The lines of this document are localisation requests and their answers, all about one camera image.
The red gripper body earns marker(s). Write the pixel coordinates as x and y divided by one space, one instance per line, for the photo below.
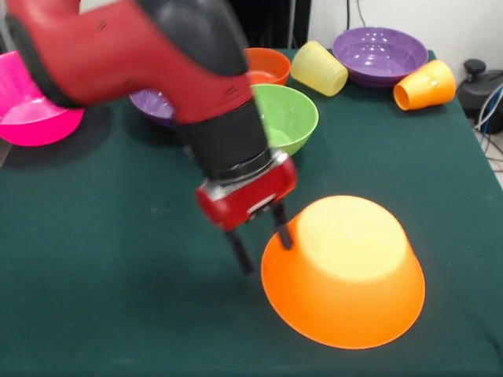
243 200

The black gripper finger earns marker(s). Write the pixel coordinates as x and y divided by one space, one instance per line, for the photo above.
283 228
240 253

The large orange bowl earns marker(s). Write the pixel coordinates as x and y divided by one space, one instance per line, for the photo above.
346 294

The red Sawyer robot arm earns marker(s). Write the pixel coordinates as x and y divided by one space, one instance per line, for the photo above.
137 59

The green bowl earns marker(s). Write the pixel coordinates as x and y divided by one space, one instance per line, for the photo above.
291 118

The dark green tablecloth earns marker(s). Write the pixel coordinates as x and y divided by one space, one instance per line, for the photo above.
118 294

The purple bowl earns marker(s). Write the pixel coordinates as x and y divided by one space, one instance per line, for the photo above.
151 108
377 51

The small red-orange bowl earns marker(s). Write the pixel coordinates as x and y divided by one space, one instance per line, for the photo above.
271 64

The yellow-green cup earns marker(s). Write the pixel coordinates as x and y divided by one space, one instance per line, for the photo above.
318 68

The orange cup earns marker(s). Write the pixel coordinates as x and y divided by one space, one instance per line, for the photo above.
428 84

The large pink bowl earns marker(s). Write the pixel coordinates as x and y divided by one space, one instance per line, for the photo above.
31 125

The grey base with black knob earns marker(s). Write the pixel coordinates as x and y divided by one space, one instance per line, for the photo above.
477 88

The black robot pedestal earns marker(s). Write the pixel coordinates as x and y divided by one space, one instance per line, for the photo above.
275 23

